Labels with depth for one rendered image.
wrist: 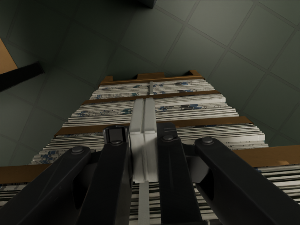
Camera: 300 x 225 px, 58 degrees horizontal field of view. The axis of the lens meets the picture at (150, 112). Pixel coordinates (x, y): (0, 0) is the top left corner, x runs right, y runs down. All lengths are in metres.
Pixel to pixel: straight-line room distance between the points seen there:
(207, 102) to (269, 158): 0.38
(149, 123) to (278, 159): 0.20
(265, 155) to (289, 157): 0.02
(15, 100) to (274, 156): 1.13
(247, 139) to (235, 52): 0.75
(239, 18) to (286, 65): 0.28
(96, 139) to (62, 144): 0.06
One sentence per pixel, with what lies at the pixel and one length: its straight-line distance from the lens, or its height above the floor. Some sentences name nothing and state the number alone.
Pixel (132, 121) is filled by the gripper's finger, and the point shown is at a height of 0.98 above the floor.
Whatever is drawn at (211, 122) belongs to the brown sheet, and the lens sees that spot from 0.54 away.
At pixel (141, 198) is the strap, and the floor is 0.92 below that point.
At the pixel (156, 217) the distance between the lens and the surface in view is 0.23.
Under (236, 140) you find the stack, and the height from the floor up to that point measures 0.72.
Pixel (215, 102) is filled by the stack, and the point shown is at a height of 0.49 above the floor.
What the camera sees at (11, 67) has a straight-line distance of 1.27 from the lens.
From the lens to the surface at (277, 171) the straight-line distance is 0.30.
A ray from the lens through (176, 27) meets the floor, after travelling 1.13.
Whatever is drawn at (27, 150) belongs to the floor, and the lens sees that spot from 1.37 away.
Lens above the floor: 1.13
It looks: 72 degrees down
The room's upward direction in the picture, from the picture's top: 179 degrees clockwise
